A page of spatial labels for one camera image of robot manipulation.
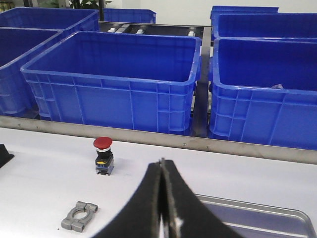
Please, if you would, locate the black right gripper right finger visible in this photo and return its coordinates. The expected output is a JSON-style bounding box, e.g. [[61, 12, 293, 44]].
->
[[160, 159, 241, 238]]

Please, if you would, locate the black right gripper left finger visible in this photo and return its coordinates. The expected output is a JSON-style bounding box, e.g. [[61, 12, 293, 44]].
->
[[95, 161, 161, 238]]

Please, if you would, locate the silver metal tray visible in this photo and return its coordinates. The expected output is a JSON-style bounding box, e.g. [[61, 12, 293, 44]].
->
[[197, 195, 317, 238]]

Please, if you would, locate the black slotted board rack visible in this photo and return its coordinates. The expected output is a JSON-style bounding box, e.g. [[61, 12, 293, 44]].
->
[[0, 144, 14, 168]]

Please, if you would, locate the grey metal clamp block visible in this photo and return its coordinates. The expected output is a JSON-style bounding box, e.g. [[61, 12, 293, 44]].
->
[[61, 201, 99, 233]]

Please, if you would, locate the red emergency stop button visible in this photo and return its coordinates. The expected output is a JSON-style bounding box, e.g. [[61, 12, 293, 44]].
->
[[93, 136, 114, 175]]

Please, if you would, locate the center blue plastic crate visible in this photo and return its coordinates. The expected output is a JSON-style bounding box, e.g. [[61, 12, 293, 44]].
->
[[21, 31, 202, 134]]

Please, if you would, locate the blue plastic crate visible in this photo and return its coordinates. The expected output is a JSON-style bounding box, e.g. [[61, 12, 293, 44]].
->
[[209, 38, 317, 150], [21, 31, 202, 134], [0, 27, 63, 119]]

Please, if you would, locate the right blue plastic crate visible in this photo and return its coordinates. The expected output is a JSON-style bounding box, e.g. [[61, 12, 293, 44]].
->
[[209, 38, 317, 150]]

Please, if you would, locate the far right blue crate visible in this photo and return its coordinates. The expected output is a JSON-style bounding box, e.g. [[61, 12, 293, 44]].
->
[[212, 13, 317, 39]]

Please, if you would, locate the far left blue crate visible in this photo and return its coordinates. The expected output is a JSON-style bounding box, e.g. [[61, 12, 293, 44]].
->
[[0, 7, 99, 33]]

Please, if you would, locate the left blue plastic crate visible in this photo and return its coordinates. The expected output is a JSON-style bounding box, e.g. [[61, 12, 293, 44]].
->
[[0, 27, 63, 119]]

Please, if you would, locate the steel table edge rail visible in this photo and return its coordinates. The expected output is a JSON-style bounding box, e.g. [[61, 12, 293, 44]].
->
[[0, 116, 317, 165]]

